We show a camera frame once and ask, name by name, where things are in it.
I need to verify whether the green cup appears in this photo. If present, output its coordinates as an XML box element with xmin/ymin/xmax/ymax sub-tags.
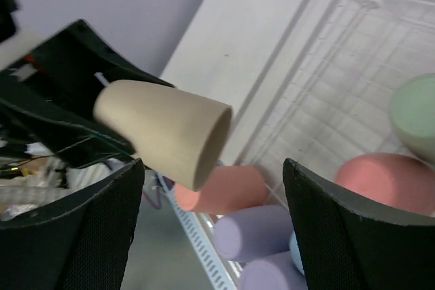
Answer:
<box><xmin>389</xmin><ymin>73</ymin><xmax>434</xmax><ymax>164</ymax></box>

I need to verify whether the pink cup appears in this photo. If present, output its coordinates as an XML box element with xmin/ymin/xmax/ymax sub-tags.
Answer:
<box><xmin>334</xmin><ymin>153</ymin><xmax>434</xmax><ymax>215</ymax></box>
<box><xmin>174</xmin><ymin>165</ymin><xmax>268</xmax><ymax>215</ymax></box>

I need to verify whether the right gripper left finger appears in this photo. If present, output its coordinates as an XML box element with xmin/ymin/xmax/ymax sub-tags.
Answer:
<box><xmin>1</xmin><ymin>159</ymin><xmax>145</xmax><ymax>289</ymax></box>

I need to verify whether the large purple cup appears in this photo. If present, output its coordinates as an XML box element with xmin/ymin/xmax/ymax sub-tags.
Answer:
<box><xmin>238</xmin><ymin>251</ymin><xmax>308</xmax><ymax>290</ymax></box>

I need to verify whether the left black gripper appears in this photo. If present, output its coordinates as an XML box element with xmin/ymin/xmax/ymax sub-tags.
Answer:
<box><xmin>1</xmin><ymin>20</ymin><xmax>170</xmax><ymax>168</ymax></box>

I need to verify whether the light blue cup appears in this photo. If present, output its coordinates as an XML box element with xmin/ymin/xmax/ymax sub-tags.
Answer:
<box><xmin>289</xmin><ymin>232</ymin><xmax>305</xmax><ymax>275</ymax></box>

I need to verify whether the beige cup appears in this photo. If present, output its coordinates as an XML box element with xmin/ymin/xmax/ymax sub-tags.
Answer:
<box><xmin>93</xmin><ymin>80</ymin><xmax>232</xmax><ymax>191</ymax></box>

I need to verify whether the pink cup front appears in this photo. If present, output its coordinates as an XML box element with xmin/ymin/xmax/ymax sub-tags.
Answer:
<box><xmin>174</xmin><ymin>165</ymin><xmax>268</xmax><ymax>215</ymax></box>

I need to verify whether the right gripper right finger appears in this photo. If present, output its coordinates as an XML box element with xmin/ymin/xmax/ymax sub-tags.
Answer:
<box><xmin>283</xmin><ymin>158</ymin><xmax>434</xmax><ymax>290</ymax></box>

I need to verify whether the small purple cup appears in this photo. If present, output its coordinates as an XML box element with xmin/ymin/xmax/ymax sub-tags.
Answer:
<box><xmin>213</xmin><ymin>205</ymin><xmax>293</xmax><ymax>263</ymax></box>

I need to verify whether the white slotted cable duct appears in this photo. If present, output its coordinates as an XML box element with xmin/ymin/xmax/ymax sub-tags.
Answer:
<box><xmin>157</xmin><ymin>173</ymin><xmax>237</xmax><ymax>290</ymax></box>

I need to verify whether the clear wire dish rack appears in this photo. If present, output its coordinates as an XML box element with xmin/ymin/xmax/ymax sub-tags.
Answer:
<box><xmin>238</xmin><ymin>0</ymin><xmax>434</xmax><ymax>205</ymax></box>

